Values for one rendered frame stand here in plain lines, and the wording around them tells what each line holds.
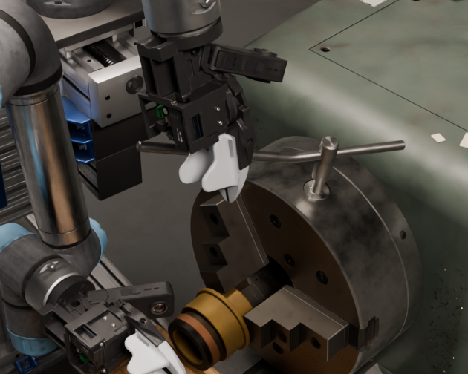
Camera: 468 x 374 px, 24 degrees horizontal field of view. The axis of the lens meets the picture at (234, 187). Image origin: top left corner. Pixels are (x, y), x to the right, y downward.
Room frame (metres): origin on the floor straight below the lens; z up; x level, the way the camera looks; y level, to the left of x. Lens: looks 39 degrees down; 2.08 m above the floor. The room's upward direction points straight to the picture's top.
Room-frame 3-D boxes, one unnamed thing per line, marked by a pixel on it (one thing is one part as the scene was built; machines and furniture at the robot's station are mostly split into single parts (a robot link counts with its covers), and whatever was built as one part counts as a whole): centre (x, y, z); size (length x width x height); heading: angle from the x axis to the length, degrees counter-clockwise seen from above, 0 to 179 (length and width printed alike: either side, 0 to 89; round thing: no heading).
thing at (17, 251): (1.07, 0.28, 1.07); 0.11 x 0.08 x 0.09; 44
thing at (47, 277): (1.01, 0.23, 1.08); 0.08 x 0.05 x 0.08; 134
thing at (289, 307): (0.94, -0.09, 1.09); 0.12 x 0.11 x 0.05; 44
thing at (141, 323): (0.92, 0.12, 1.10); 0.09 x 0.02 x 0.05; 44
